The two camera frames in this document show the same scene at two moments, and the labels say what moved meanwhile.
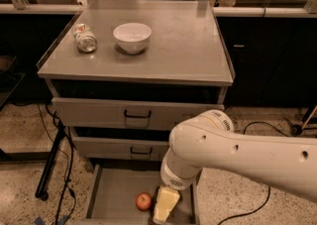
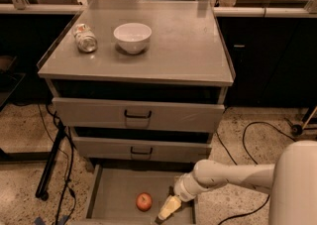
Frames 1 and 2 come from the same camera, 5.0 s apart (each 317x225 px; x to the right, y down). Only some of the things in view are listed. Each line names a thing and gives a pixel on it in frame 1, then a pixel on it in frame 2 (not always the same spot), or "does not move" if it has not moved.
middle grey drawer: x=117 y=149 does not move
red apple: x=143 y=201 does not move
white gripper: x=174 y=179 to x=182 y=189
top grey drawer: x=80 y=113 does not move
